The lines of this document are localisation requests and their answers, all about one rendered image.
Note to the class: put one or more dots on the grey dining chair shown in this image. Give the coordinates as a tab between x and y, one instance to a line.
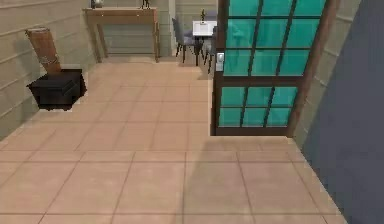
210	50
182	36

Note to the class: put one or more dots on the brown glass-paned room door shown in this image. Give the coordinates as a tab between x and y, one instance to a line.
263	66

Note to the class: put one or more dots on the white dining table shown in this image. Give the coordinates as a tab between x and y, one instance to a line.
204	28

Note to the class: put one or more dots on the dark small figurine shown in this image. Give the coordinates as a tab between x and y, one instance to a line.
145	3

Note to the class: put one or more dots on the light wooden console table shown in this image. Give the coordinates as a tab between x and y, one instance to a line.
123	15

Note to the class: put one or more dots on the grey round ornament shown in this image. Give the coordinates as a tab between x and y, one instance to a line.
96	3

